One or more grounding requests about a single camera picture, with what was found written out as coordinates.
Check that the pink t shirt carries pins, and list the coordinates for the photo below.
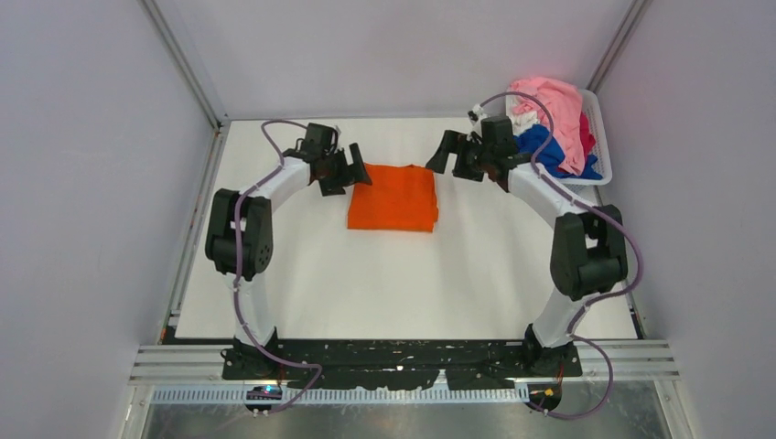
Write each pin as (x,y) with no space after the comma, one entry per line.
(564,103)

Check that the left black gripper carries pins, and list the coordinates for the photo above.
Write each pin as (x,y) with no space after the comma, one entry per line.
(336,187)

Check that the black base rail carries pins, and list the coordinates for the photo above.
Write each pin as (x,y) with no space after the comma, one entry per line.
(398,365)

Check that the white plastic laundry basket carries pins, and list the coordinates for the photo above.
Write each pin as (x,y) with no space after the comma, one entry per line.
(524,103)

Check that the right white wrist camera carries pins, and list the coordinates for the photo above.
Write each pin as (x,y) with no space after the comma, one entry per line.
(476,114)

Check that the crimson t shirt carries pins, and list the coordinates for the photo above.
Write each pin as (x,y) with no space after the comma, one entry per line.
(587,139)

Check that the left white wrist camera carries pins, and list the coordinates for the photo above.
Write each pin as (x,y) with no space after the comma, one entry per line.
(335,138)

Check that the orange t shirt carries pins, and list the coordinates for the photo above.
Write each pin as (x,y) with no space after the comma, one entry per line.
(401,198)

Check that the blue t shirt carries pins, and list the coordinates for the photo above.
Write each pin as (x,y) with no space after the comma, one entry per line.
(552,155)

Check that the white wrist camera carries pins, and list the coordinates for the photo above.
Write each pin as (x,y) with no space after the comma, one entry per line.
(476,114)
(335,138)

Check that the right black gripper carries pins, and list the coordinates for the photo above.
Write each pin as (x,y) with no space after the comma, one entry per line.
(451,144)

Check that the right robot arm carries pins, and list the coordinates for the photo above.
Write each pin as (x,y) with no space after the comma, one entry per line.
(588,252)

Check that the white t shirt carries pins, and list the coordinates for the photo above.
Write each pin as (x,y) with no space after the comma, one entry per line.
(522,122)

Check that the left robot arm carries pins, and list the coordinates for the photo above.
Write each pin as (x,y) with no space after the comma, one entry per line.
(240,235)

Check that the white slotted cable duct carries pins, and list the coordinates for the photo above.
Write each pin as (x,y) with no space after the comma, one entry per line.
(273,394)

